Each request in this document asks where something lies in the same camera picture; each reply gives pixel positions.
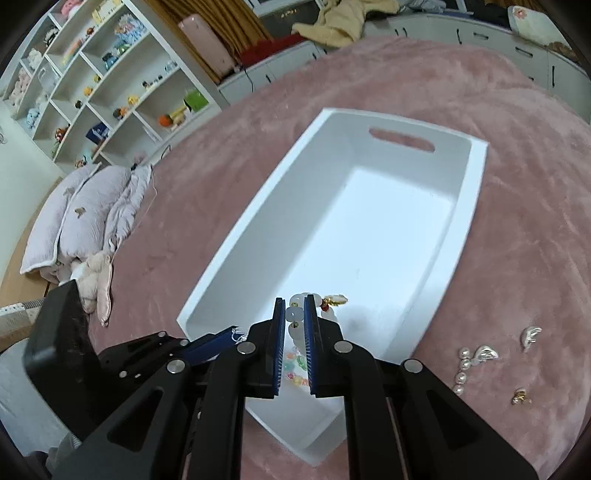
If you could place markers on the silver shell earring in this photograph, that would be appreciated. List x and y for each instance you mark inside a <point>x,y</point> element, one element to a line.
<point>531,336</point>
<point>485,353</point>

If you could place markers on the green box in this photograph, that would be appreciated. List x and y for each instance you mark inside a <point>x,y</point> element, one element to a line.
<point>195,99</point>

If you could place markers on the pink fluffy blanket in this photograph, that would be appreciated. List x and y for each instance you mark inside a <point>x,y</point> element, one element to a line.
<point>517,194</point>

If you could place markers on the blue box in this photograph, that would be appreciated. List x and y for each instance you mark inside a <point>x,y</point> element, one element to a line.
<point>97,134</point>

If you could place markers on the pink suitcase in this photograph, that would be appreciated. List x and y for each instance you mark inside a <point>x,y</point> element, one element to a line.
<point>207,44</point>

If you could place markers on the white low cabinets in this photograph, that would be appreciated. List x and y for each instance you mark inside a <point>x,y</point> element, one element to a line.
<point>485,34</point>

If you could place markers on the small gold earring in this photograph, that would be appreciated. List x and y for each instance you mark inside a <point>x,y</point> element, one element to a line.
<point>521,397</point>

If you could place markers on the orange plush toy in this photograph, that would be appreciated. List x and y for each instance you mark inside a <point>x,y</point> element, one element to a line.
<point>165,120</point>

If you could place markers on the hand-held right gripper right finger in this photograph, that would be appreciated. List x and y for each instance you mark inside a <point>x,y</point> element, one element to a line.
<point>312,350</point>

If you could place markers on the white storage box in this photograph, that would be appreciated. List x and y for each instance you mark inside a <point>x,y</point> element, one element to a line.
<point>369,230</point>

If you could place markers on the pale yellow garment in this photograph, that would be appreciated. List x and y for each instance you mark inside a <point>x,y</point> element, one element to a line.
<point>341,21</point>

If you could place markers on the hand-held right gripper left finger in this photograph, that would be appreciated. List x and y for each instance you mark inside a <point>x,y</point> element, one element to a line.
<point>280,350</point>

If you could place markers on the white shelf unit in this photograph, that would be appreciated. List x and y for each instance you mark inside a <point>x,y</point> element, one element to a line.
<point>81,78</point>

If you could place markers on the lavender pillow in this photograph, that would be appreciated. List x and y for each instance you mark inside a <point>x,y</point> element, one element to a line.
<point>94,207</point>
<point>48,221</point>

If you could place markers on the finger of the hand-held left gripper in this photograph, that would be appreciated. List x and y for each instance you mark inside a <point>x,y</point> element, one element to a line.
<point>210,347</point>

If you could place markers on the blue white flower bouquet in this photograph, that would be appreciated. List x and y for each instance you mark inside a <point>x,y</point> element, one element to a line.
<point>125,25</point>

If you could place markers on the floral white cushion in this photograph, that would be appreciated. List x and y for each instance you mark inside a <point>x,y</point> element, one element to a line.
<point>528,23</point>

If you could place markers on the lavender folded quilt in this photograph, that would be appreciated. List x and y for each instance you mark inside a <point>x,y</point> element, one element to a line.
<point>127,207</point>

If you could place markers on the red cloth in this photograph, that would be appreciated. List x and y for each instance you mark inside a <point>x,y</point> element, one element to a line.
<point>270,48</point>

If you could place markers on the pink plush rabbit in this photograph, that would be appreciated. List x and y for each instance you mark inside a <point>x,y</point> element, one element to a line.
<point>94,277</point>

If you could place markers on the mustard curtain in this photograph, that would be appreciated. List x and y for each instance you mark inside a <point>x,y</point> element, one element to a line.
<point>240,18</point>

